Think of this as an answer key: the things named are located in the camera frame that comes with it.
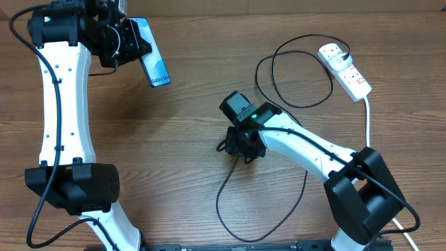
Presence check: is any blue Galaxy smartphone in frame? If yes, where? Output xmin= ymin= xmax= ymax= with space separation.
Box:
xmin=131 ymin=17 xmax=171 ymax=88

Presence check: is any black USB charging cable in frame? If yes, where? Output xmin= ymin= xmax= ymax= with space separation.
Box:
xmin=215 ymin=33 xmax=351 ymax=243

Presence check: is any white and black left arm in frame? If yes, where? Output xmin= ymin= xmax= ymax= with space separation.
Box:
xmin=25 ymin=1 xmax=152 ymax=250

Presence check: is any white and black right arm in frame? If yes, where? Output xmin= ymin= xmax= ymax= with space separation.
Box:
xmin=217 ymin=91 xmax=403 ymax=250

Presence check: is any white charger plug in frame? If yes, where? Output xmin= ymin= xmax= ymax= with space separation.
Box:
xmin=328 ymin=52 xmax=353 ymax=72

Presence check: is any white power strip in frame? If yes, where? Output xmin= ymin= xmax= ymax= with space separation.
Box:
xmin=318 ymin=43 xmax=372 ymax=102

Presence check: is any white power strip cord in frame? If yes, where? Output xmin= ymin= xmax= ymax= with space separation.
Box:
xmin=362 ymin=96 xmax=421 ymax=251

